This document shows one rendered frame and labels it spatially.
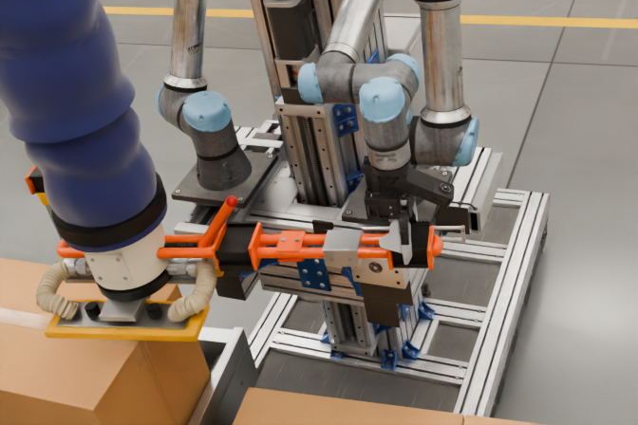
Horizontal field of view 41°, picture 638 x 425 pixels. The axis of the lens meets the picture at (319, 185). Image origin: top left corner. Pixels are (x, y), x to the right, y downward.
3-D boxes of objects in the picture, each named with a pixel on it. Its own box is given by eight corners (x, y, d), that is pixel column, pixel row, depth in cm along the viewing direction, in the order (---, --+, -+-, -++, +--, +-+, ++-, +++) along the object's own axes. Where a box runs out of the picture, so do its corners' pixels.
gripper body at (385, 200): (374, 199, 165) (365, 148, 158) (419, 199, 163) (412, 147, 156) (367, 225, 160) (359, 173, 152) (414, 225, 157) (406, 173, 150)
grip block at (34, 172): (31, 194, 206) (24, 178, 203) (46, 174, 213) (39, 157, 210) (63, 194, 204) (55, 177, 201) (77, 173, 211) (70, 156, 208)
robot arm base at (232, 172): (213, 155, 242) (204, 125, 236) (260, 159, 236) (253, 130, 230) (187, 187, 231) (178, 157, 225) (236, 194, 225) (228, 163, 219)
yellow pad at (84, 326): (46, 339, 180) (37, 322, 177) (65, 304, 188) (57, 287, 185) (197, 342, 172) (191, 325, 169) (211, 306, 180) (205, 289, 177)
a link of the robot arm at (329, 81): (352, -76, 186) (290, 73, 155) (403, -79, 182) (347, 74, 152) (363, -30, 194) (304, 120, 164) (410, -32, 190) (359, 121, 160)
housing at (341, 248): (325, 267, 168) (321, 250, 166) (330, 245, 174) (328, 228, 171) (360, 268, 167) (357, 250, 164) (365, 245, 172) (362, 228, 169)
